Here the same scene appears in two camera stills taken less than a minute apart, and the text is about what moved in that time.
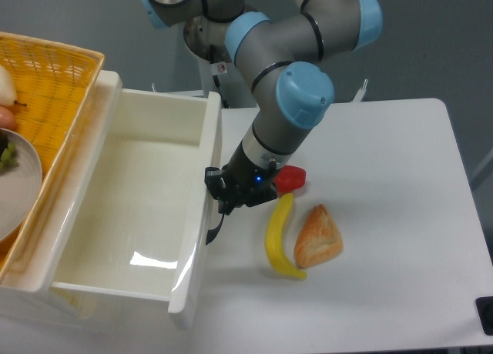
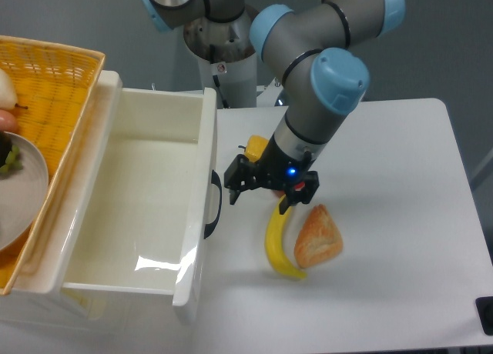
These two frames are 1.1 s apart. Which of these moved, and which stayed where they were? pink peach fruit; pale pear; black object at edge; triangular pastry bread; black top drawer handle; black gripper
Moved: black gripper; black top drawer handle
Stayed: pink peach fruit; triangular pastry bread; black object at edge; pale pear
